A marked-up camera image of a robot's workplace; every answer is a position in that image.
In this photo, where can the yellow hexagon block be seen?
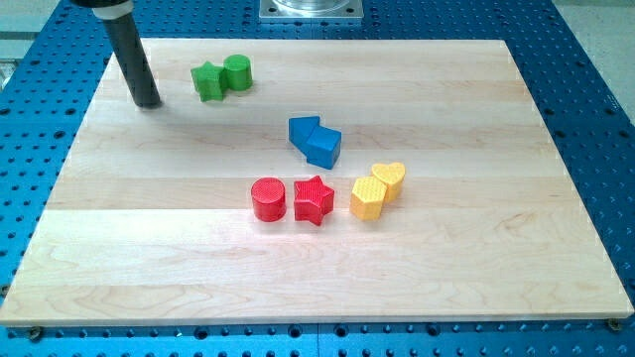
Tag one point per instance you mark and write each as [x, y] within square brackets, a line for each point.
[367, 198]

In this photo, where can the blue perforated metal table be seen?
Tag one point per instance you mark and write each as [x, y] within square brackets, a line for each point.
[48, 94]

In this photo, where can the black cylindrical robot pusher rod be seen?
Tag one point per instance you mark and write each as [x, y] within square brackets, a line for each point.
[117, 19]

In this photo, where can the blue triangle block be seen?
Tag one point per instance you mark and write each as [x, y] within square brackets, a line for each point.
[300, 129]

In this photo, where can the red star block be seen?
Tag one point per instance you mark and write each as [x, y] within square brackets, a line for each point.
[313, 200]

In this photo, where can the green star block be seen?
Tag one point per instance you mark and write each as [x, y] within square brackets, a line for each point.
[209, 81]

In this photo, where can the green cylinder block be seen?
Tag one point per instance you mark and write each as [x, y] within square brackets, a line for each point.
[238, 72]

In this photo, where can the yellow heart block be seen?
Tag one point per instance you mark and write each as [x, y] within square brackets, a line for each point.
[392, 176]

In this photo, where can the red cylinder block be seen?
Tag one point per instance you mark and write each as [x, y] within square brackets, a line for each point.
[269, 199]

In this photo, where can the blue cube block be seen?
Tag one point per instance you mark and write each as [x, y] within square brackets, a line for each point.
[323, 147]

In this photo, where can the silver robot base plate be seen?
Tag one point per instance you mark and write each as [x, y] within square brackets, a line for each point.
[310, 9]

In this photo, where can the light wooden board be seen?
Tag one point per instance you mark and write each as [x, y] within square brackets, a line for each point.
[151, 221]

